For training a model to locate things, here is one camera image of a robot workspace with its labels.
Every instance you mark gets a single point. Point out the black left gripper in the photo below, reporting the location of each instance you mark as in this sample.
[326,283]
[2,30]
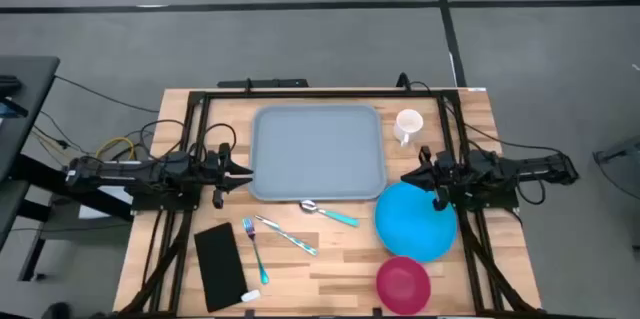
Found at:
[220,171]

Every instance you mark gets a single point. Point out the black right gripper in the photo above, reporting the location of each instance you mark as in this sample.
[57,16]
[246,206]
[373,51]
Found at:
[445,174]

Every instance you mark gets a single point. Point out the blue plate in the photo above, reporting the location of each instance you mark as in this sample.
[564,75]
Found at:
[410,229]

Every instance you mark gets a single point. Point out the white mug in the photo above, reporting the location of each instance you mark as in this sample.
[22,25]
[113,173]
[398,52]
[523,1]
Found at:
[409,121]

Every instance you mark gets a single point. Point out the black cloth napkin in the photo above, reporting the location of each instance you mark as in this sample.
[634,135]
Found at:
[220,269]

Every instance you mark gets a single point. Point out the pink bowl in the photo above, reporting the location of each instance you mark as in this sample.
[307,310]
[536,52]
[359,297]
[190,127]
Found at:
[402,286]

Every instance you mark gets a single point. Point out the white napkin tag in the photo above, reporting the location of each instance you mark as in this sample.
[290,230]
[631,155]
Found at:
[250,295]

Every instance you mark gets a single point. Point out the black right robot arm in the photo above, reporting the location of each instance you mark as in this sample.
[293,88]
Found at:
[530,169]

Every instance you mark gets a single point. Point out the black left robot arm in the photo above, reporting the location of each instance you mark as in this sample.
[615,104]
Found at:
[125,174]

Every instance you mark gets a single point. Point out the grey plastic tray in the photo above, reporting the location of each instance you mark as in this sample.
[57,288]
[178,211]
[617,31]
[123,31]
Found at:
[315,154]

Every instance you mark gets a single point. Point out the black power strip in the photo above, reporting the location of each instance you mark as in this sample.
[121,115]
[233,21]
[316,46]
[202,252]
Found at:
[262,83]

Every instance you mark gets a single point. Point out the black clamp-mounted device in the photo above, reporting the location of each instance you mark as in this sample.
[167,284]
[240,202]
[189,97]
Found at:
[402,81]

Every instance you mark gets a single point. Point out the white paper sheet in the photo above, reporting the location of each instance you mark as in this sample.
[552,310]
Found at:
[100,209]

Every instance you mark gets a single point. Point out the black desk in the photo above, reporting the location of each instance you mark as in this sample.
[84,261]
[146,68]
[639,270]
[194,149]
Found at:
[30,89]

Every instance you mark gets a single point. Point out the black flat device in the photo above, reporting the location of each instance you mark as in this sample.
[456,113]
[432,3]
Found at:
[9,84]

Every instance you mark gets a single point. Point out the black metal table frame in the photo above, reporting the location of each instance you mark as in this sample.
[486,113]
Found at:
[325,94]

